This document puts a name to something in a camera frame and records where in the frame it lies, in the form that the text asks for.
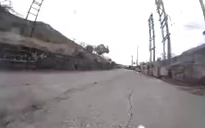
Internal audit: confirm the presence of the clump of trees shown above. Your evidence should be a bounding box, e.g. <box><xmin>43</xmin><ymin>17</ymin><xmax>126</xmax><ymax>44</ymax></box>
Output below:
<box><xmin>85</xmin><ymin>43</ymin><xmax>111</xmax><ymax>56</ymax></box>

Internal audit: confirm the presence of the grey asphalt road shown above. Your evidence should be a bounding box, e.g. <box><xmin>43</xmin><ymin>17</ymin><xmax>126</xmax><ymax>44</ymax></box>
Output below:
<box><xmin>0</xmin><ymin>68</ymin><xmax>205</xmax><ymax>128</ymax></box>

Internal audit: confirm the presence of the thin pole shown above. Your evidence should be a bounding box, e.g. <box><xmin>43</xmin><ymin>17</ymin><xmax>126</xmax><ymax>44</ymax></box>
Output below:
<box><xmin>135</xmin><ymin>45</ymin><xmax>140</xmax><ymax>66</ymax></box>

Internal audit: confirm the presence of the lattice pylon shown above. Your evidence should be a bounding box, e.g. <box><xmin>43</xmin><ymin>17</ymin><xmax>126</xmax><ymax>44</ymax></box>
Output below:
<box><xmin>154</xmin><ymin>0</ymin><xmax>173</xmax><ymax>61</ymax></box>
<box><xmin>24</xmin><ymin>0</ymin><xmax>45</xmax><ymax>38</ymax></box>
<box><xmin>147</xmin><ymin>12</ymin><xmax>157</xmax><ymax>63</ymax></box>

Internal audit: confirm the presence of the dirt verge strip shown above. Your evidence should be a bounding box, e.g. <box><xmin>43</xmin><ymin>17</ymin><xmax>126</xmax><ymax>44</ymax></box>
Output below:
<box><xmin>161</xmin><ymin>77</ymin><xmax>205</xmax><ymax>98</ymax></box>

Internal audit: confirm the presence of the grassy hillside slope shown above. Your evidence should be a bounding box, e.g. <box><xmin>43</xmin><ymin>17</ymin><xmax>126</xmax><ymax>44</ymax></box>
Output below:
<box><xmin>0</xmin><ymin>3</ymin><xmax>115</xmax><ymax>65</ymax></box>

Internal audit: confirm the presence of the block retaining wall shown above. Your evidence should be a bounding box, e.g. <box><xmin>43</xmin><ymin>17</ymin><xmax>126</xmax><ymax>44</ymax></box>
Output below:
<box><xmin>0</xmin><ymin>40</ymin><xmax>118</xmax><ymax>72</ymax></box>

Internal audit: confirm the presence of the rough stone wall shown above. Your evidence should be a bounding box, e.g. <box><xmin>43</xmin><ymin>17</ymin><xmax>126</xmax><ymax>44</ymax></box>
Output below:
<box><xmin>135</xmin><ymin>40</ymin><xmax>205</xmax><ymax>88</ymax></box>

